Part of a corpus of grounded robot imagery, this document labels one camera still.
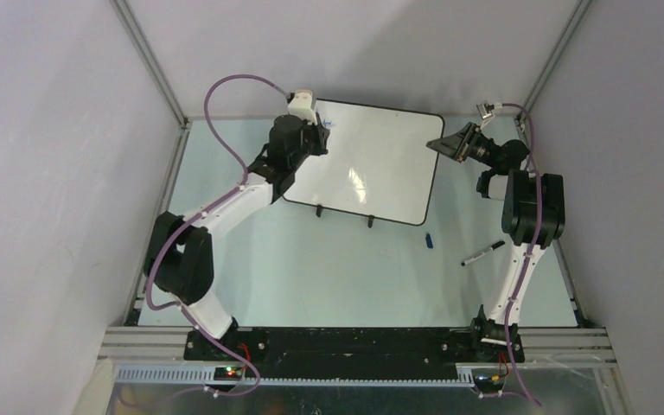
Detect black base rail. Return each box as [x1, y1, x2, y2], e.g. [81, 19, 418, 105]
[183, 327, 525, 380]

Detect white whiteboard black frame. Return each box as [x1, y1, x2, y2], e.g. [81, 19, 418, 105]
[284, 99, 445, 226]

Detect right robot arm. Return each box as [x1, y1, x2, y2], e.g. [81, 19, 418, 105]
[426, 123, 565, 361]

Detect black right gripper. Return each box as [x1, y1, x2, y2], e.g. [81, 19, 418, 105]
[428, 121, 501, 169]

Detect black marker pen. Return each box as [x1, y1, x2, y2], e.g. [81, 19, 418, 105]
[460, 239, 505, 267]

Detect wire whiteboard stand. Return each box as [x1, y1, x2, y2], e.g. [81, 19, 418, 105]
[315, 204, 376, 228]

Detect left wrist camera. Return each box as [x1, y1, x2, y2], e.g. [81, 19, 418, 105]
[287, 89, 319, 125]

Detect grey cable duct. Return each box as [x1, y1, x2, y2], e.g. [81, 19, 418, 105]
[115, 364, 475, 388]

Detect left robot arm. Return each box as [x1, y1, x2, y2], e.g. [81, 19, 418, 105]
[144, 112, 329, 360]

